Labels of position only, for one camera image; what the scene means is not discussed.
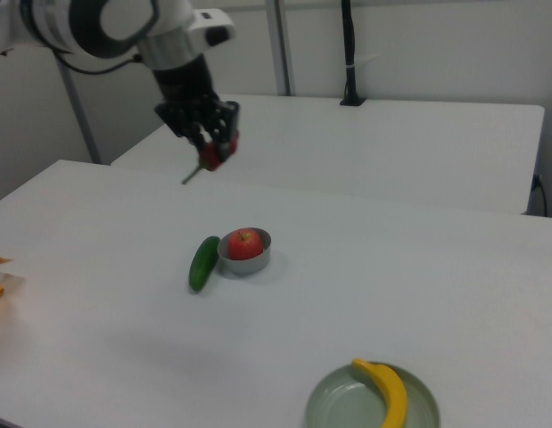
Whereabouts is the yellow banana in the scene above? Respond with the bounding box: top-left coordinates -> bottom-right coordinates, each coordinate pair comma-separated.
350,358 -> 409,428

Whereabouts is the grey metal bowl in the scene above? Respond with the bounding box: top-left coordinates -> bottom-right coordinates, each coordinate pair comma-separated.
217,226 -> 273,276

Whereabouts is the red chili pepper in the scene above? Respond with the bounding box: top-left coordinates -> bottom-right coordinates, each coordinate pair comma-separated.
181,136 -> 240,185

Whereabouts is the black camera stand pole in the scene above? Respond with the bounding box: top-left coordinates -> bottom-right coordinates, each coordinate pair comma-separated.
339,0 -> 367,107

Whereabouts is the pale green plastic plate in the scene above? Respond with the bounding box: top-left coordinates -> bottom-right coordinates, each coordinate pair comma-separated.
305,360 -> 441,428

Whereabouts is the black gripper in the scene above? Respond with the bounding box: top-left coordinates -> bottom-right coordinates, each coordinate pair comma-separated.
150,53 -> 242,163

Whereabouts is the green cucumber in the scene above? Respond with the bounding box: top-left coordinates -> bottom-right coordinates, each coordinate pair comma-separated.
188,235 -> 222,292

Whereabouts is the black power cable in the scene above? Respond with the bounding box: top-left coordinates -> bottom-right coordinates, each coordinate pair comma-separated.
531,173 -> 549,218

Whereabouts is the grey partition post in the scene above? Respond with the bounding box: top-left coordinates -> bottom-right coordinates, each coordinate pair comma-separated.
265,0 -> 297,97

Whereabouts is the red apple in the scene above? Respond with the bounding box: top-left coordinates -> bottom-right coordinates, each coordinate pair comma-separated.
227,227 -> 265,261

